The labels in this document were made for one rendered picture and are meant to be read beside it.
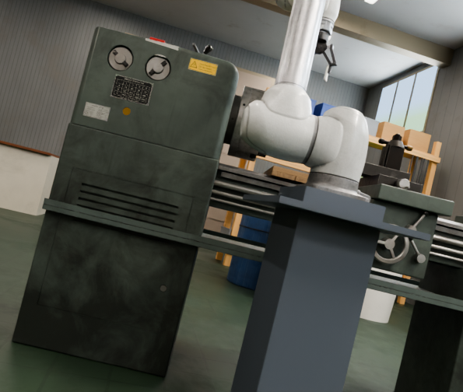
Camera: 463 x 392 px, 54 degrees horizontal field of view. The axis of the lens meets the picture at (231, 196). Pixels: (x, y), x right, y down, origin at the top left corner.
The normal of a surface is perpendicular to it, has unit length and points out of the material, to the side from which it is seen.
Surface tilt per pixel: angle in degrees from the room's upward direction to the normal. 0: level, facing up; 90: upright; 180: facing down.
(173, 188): 90
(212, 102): 90
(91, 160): 90
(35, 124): 90
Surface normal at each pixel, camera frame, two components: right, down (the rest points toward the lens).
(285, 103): 0.07, -0.21
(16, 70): 0.18, 0.01
